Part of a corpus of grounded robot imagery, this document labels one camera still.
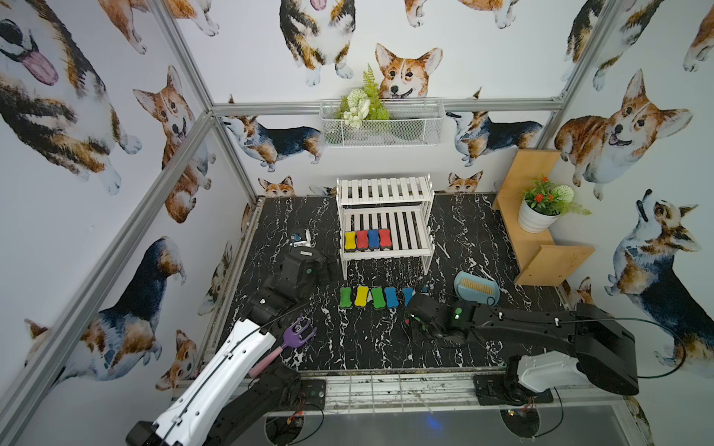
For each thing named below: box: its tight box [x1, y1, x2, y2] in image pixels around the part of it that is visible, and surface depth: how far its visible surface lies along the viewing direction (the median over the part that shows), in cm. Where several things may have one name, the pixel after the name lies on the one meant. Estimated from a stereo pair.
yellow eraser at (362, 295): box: [355, 286, 370, 307], surface depth 92 cm
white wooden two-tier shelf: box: [336, 173, 436, 280], surface depth 90 cm
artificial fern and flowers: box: [334, 63, 390, 130], surface depth 82 cm
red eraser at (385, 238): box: [378, 228, 392, 249], surface depth 92 cm
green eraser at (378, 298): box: [371, 287, 386, 309], surface depth 93 cm
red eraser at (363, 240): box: [357, 230, 370, 250], surface depth 92 cm
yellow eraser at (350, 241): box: [344, 231, 357, 250], surface depth 91 cm
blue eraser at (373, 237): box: [368, 229, 381, 248], surface depth 91 cm
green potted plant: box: [523, 173, 593, 216], surface depth 92 cm
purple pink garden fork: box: [249, 314, 318, 377], surface depth 86 cm
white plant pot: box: [518, 198, 561, 235], surface depth 96 cm
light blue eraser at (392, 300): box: [384, 286, 399, 308], surface depth 92 cm
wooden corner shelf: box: [492, 148, 596, 287], surface depth 100 cm
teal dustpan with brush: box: [453, 270, 502, 306], surface depth 95 cm
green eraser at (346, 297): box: [340, 287, 352, 308], surface depth 92 cm
